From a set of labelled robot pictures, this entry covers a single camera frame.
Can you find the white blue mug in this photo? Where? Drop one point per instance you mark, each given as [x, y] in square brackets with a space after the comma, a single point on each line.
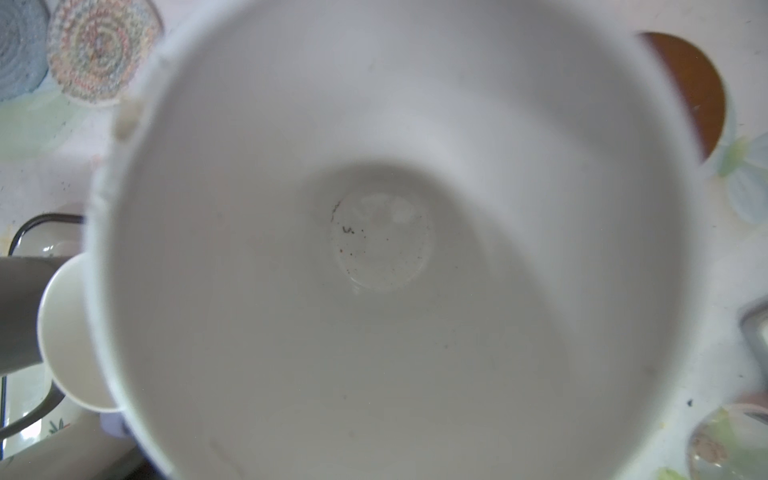
[396, 240]

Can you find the multicolour woven coaster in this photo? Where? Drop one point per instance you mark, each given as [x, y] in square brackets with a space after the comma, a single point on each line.
[95, 48]

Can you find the matte brown round coaster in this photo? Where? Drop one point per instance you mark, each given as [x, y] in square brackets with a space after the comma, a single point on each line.
[698, 83]

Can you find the grey blue woven coaster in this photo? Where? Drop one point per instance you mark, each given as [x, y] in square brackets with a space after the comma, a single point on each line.
[24, 25]

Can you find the clear glass cup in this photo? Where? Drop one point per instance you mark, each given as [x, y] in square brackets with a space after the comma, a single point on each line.
[731, 442]

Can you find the white purple mug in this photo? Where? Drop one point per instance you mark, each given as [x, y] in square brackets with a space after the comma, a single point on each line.
[67, 349]

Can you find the grey mug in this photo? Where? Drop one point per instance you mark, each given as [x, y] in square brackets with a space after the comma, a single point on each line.
[23, 281]

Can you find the strawberry print serving tray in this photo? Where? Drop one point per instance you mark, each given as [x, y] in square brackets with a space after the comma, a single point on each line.
[85, 450]

